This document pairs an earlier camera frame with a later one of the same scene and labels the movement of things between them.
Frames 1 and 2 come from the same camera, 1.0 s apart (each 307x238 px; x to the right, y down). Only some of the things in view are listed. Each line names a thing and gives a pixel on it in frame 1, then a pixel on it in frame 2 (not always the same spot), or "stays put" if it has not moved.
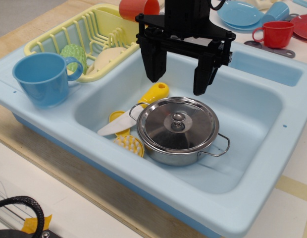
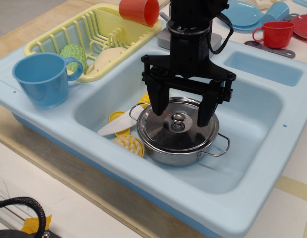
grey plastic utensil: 284,53 stays put
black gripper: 186,26 -> 188,63
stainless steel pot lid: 178,124 stays put
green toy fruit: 75,50 stays put
